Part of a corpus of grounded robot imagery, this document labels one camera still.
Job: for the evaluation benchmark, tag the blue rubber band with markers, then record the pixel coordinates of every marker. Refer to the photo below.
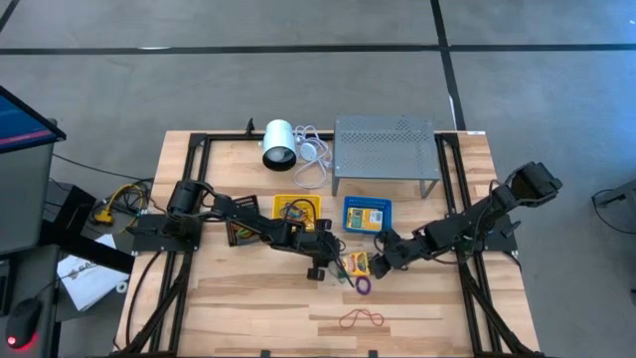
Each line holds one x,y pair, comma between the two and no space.
298,214

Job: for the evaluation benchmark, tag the blue plastic basket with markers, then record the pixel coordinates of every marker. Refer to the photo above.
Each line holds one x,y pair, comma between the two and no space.
367,200

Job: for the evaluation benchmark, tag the black plastic basket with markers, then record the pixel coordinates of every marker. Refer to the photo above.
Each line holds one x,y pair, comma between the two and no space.
243,203

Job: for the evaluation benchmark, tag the grey perforated metal shelf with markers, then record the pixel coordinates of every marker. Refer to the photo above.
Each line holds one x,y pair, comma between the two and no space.
385,149

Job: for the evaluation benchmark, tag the grey computer monitor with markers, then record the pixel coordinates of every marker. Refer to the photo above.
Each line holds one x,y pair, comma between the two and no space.
25,174

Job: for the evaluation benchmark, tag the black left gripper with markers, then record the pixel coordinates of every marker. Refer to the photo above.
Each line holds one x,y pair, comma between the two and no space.
308,243

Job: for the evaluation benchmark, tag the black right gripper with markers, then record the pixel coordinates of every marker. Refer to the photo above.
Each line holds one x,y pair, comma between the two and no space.
402,248

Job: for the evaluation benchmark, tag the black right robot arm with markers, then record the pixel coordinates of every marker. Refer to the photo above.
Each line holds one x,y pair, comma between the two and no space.
477,224

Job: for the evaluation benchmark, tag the white paper sheets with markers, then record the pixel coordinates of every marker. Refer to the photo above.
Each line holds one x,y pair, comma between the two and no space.
89,283

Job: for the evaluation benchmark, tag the white cylinder spot lamp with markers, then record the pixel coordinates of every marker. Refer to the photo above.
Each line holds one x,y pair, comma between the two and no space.
278,139

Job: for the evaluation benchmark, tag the black computer mouse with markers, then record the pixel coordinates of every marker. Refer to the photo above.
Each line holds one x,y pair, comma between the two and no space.
22,318

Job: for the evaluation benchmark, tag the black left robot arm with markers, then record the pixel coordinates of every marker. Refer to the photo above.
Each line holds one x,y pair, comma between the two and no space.
248,221

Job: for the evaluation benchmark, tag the black monitor stand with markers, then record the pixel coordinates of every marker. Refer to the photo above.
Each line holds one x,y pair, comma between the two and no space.
84,246

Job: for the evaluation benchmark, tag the yellow plastic basket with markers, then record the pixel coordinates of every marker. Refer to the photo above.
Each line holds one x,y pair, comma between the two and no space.
278,199

